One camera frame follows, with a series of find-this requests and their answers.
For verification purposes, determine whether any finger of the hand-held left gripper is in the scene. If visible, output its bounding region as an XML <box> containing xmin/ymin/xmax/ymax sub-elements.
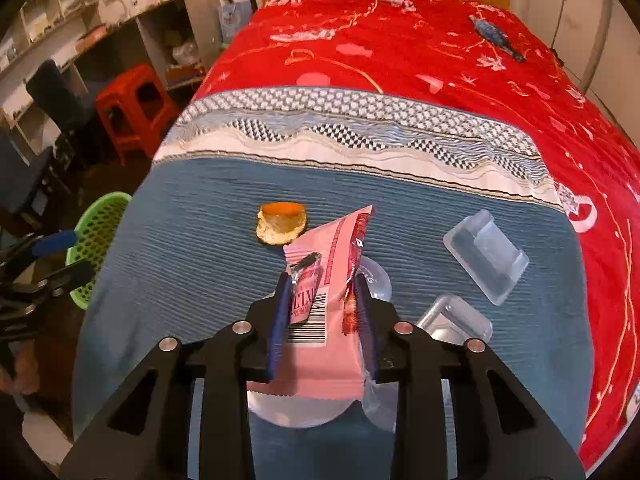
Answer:
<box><xmin>0</xmin><ymin>230</ymin><xmax>78</xmax><ymax>272</ymax></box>
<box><xmin>0</xmin><ymin>260</ymin><xmax>96</xmax><ymax>307</ymax></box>

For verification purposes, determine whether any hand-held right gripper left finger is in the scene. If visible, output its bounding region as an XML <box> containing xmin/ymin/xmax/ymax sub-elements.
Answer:
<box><xmin>60</xmin><ymin>272</ymin><xmax>293</xmax><ymax>480</ymax></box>

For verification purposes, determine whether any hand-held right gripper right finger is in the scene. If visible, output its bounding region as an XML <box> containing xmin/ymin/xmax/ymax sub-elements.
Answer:
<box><xmin>350</xmin><ymin>275</ymin><xmax>586</xmax><ymax>480</ymax></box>

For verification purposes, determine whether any green plastic basket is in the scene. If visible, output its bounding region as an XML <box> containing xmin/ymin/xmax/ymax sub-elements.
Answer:
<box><xmin>65</xmin><ymin>191</ymin><xmax>133</xmax><ymax>310</ymax></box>

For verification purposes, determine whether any pink snack wrapper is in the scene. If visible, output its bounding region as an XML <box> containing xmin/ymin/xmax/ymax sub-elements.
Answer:
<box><xmin>283</xmin><ymin>205</ymin><xmax>376</xmax><ymax>401</ymax></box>

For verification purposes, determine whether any white round plastic lid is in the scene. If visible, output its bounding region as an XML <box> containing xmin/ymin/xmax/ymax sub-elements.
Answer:
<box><xmin>247</xmin><ymin>256</ymin><xmax>401</xmax><ymax>433</ymax></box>

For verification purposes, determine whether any clear plastic tray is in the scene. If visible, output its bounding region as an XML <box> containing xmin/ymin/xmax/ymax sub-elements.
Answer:
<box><xmin>443</xmin><ymin>209</ymin><xmax>530</xmax><ymax>306</ymax></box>
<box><xmin>415</xmin><ymin>294</ymin><xmax>493</xmax><ymax>346</ymax></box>

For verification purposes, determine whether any person's left hand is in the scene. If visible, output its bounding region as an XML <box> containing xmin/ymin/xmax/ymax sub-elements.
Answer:
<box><xmin>0</xmin><ymin>347</ymin><xmax>42</xmax><ymax>396</ymax></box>

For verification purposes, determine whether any dark blue chair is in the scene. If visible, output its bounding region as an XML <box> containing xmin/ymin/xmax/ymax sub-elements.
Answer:
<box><xmin>0</xmin><ymin>130</ymin><xmax>63</xmax><ymax>223</ymax></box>

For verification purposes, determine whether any orange peel piece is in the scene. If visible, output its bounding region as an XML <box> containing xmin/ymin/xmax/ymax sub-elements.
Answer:
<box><xmin>256</xmin><ymin>202</ymin><xmax>307</xmax><ymax>247</ymax></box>

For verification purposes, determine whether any blue ribbed bedspread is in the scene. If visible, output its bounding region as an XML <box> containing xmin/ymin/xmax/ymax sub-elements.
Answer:
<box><xmin>72</xmin><ymin>87</ymin><xmax>596</xmax><ymax>480</ymax></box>

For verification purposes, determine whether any black office chair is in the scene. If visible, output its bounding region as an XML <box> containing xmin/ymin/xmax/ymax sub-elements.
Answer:
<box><xmin>25</xmin><ymin>59</ymin><xmax>103</xmax><ymax>171</ymax></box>

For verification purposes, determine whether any red plastic stool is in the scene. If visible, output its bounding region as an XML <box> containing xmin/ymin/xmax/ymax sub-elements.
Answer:
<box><xmin>95</xmin><ymin>64</ymin><xmax>179</xmax><ymax>166</ymax></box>

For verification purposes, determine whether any white curved desk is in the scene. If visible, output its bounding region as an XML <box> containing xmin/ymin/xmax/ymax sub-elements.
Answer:
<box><xmin>0</xmin><ymin>0</ymin><xmax>226</xmax><ymax>161</ymax></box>

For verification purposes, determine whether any white plastic bag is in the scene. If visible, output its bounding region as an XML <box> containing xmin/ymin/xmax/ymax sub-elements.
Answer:
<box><xmin>171</xmin><ymin>41</ymin><xmax>199</xmax><ymax>67</ymax></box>

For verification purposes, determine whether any red printed blanket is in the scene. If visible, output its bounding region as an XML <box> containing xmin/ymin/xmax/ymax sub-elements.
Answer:
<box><xmin>192</xmin><ymin>0</ymin><xmax>640</xmax><ymax>471</ymax></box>

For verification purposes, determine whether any light blue box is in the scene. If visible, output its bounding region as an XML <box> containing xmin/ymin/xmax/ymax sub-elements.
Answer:
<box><xmin>219</xmin><ymin>1</ymin><xmax>256</xmax><ymax>45</ymax></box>

